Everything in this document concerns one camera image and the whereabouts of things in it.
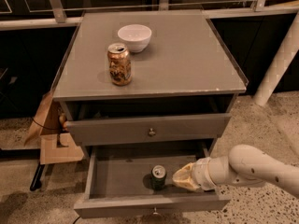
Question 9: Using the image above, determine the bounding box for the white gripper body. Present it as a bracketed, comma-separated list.
[191, 158, 216, 190]

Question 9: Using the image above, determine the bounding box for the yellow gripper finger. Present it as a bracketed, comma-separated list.
[172, 162, 200, 191]

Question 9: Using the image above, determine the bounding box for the green soda can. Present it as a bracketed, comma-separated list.
[151, 165, 167, 190]

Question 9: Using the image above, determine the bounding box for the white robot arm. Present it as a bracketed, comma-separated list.
[172, 145, 299, 198]

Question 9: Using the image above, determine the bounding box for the metal middle drawer knob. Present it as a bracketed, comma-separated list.
[152, 207, 160, 216]

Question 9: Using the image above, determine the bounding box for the metal drawer knob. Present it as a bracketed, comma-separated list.
[148, 128, 156, 137]
[152, 207, 160, 216]

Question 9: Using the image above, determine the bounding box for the grey top drawer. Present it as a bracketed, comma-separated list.
[66, 113, 231, 146]

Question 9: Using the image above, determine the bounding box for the metal top drawer knob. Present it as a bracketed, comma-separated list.
[148, 128, 156, 137]

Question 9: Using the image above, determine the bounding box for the grey open middle drawer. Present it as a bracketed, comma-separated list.
[74, 141, 230, 218]

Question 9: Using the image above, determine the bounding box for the grey drawer cabinet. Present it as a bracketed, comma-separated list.
[50, 9, 249, 154]

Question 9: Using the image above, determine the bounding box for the gold soda can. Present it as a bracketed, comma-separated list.
[107, 43, 132, 86]

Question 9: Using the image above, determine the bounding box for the white ceramic bowl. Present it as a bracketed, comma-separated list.
[118, 24, 152, 53]

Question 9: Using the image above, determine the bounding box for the black cable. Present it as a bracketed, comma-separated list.
[30, 116, 64, 132]

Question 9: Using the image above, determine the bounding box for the metal window rail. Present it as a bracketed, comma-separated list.
[0, 0, 299, 31]

